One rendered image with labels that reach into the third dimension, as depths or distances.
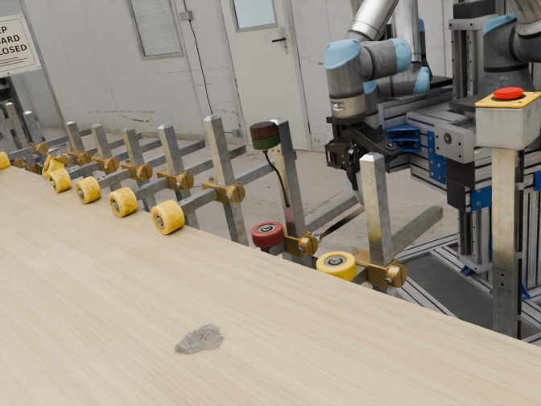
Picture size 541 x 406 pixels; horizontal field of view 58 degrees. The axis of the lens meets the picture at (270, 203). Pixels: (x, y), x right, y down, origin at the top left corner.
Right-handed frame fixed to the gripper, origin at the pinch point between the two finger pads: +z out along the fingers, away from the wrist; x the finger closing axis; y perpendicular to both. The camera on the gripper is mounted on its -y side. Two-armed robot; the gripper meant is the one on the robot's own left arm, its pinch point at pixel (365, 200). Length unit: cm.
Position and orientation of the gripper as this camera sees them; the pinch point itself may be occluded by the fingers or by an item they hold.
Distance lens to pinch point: 114.2
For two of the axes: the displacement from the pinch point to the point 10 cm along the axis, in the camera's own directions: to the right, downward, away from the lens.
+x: -7.0, 3.8, -6.0
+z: 1.7, 9.1, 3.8
